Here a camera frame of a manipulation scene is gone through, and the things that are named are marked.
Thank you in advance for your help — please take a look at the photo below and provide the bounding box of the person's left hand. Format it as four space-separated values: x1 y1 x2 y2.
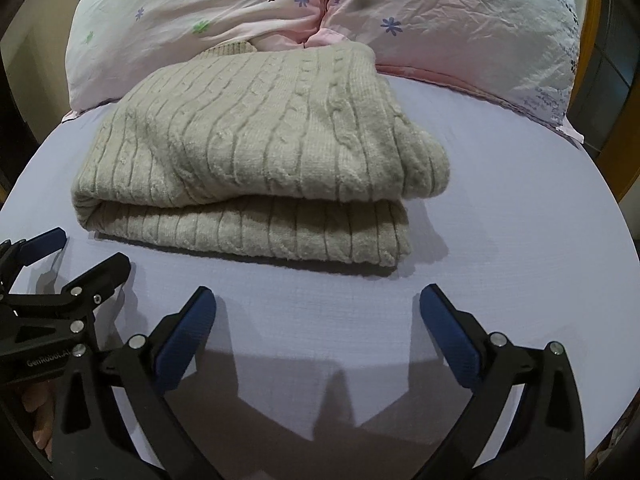
20 379 56 461

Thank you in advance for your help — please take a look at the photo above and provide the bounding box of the beige cable knit sweater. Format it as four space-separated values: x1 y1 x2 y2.
71 40 451 268

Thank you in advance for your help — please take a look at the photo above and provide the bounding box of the pink flower print pillow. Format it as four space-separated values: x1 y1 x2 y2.
305 0 587 147

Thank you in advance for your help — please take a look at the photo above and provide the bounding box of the wooden bed frame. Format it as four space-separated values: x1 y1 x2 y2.
575 0 640 211

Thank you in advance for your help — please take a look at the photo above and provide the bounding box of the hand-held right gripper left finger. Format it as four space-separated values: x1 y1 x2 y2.
48 286 225 480

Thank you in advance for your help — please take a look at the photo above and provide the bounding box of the lavender bed sheet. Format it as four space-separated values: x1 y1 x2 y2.
0 67 636 480

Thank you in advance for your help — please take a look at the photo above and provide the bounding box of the floral tree print pillow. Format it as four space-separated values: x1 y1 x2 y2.
67 0 333 113

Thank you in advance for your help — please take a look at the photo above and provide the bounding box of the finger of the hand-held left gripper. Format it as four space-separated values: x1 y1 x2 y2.
0 227 69 287
0 252 132 334

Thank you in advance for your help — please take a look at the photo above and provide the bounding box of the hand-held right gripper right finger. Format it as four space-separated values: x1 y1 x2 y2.
415 283 588 480

